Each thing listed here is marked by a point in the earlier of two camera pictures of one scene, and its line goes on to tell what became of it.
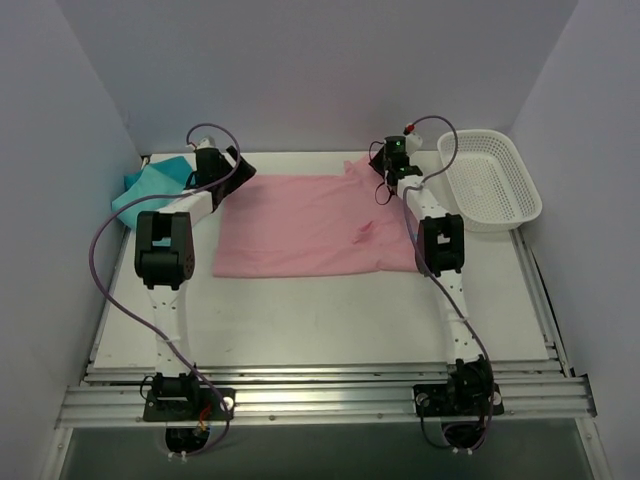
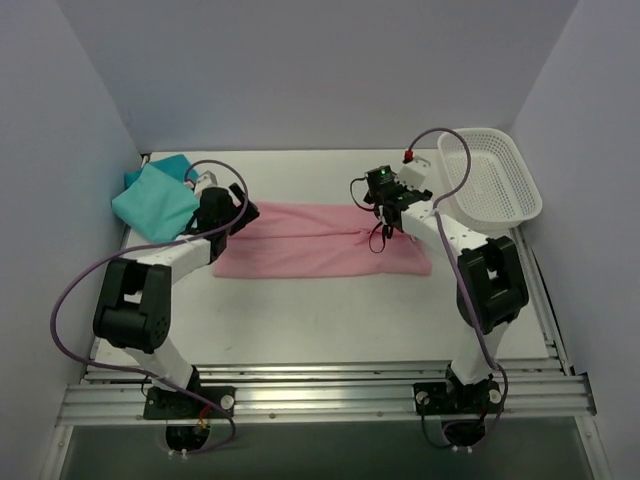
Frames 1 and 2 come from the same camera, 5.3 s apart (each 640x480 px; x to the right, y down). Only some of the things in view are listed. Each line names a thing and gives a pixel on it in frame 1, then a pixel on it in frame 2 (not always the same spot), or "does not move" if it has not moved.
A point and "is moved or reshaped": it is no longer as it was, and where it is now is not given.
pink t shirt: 309,223 is moved or reshaped
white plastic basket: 491,181 does not move
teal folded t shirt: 165,177 does not move
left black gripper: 232,172 to 242,208
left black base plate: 209,407 does not move
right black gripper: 382,163 to 392,212
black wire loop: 391,192 to 372,209
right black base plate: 458,400 does not move
